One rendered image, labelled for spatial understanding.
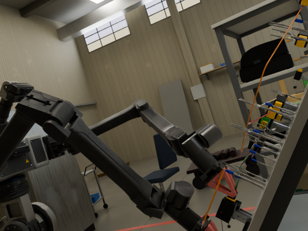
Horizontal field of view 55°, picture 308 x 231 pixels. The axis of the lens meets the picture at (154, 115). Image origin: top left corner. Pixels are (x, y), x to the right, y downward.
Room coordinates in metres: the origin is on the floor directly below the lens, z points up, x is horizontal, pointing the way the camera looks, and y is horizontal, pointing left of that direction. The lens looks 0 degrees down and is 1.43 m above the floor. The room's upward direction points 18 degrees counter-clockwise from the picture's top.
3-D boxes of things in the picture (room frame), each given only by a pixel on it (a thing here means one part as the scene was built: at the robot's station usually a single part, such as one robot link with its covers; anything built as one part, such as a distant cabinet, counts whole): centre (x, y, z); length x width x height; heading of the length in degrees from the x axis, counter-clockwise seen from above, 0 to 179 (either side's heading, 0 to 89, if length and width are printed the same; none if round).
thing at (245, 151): (5.25, -0.96, 0.54); 1.35 x 0.78 x 1.08; 71
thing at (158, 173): (4.59, 0.20, 0.59); 0.69 x 0.65 x 1.18; 76
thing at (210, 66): (10.04, -2.24, 2.47); 0.44 x 0.37 x 0.24; 69
